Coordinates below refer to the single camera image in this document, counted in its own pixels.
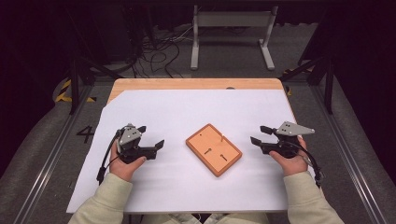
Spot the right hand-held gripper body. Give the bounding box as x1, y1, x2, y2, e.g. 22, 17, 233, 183
261, 120, 316, 160

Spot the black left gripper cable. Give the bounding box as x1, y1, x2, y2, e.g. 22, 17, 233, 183
95, 130, 121, 186

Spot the person's right leg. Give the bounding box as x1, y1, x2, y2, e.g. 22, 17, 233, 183
204, 212, 271, 224

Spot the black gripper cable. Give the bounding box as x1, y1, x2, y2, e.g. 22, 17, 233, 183
95, 130, 121, 186
290, 141, 325, 189

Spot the white metal stand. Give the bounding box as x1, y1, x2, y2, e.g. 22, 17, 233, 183
190, 4, 279, 71

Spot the bundle of black floor cables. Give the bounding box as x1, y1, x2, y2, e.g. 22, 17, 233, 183
132, 26, 194, 79

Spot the person's left hand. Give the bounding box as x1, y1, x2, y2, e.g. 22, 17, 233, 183
108, 139, 148, 183

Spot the yellow black hazard tape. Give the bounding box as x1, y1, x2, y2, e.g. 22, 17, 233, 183
54, 78, 97, 104

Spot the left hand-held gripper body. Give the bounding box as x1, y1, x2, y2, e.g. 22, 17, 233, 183
115, 123, 158, 165

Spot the person's right hand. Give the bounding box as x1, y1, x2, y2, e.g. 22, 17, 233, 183
269, 134, 309, 177

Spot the black metal stand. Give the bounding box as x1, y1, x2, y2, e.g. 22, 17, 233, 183
68, 55, 123, 116
278, 55, 336, 116

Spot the person's left leg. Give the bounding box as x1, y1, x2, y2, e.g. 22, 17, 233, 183
144, 213, 202, 224

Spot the white paper sheet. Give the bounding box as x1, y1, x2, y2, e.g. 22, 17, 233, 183
65, 89, 318, 215

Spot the person's leg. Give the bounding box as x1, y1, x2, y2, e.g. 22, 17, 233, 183
204, 212, 271, 224
144, 213, 202, 224

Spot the aluminium floor rail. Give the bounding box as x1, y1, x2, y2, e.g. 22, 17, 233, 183
310, 83, 389, 224
12, 83, 96, 224

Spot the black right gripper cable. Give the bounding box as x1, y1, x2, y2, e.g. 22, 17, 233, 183
290, 141, 325, 189

